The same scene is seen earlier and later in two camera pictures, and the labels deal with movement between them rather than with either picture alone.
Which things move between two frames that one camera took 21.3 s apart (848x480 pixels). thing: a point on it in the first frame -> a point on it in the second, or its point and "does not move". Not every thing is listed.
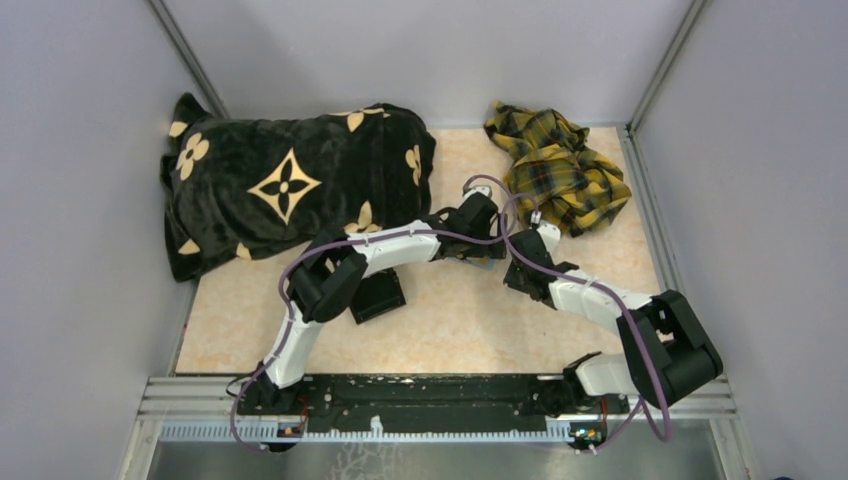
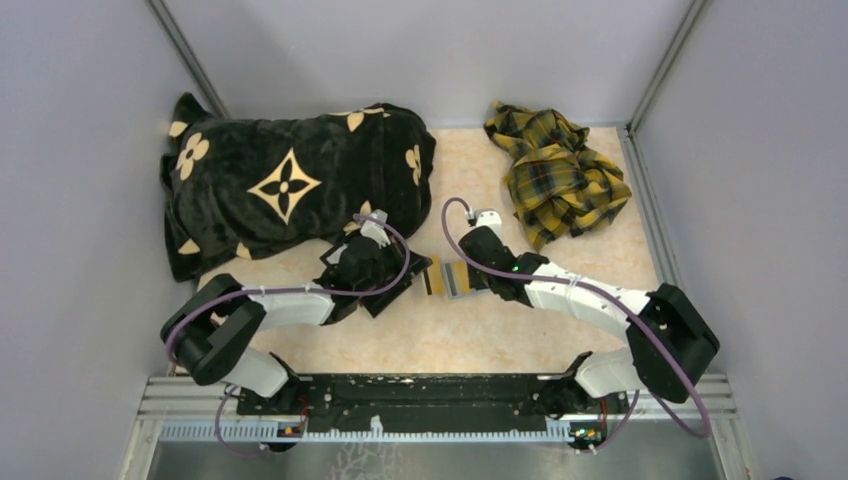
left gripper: x=494 y=250 -> x=417 y=266
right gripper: x=512 y=280 -> x=474 y=281
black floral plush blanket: x=241 y=187 does not move
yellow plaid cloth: x=567 y=186 does not move
